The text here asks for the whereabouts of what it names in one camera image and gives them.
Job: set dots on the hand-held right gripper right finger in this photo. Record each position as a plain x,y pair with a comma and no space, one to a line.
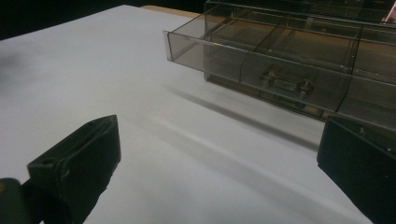
361,161

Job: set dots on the smoky transparent drawer cabinet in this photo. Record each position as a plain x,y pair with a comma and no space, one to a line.
311,9

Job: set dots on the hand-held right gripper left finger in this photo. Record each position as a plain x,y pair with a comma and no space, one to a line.
77,165

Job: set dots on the smoky transparent plastic drawer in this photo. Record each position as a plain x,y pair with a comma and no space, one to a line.
280,62

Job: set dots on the pink object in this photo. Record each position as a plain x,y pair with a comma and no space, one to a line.
390,15

